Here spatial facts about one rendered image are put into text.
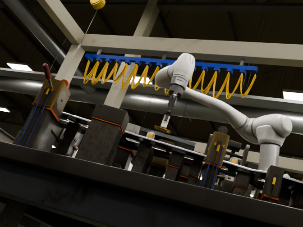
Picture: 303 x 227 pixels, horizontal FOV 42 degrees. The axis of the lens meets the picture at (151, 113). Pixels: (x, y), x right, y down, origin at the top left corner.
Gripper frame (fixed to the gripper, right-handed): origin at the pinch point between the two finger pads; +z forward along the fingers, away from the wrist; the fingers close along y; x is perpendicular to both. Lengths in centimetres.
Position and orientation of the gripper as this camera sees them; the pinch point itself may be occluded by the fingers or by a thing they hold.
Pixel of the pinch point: (165, 122)
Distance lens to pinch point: 201.7
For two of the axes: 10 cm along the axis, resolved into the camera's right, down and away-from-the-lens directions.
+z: -3.2, 8.6, -3.9
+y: 1.0, -3.7, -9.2
